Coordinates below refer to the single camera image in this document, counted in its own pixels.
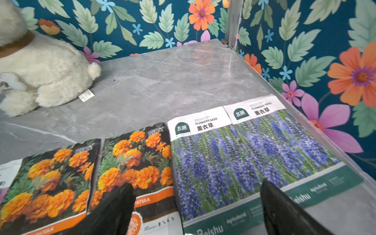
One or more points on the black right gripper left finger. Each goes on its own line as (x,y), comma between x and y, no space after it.
(111,217)

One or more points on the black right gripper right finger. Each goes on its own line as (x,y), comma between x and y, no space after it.
(282,216)

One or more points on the lavender seed packet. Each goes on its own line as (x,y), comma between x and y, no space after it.
(213,166)
(283,152)

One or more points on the marigold seed packet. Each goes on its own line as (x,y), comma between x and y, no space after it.
(142,160)
(52,192)

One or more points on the pink cosmos seed packet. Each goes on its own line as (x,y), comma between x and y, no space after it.
(10,173)

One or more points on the white plush dog toy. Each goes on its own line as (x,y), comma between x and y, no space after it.
(38,70)

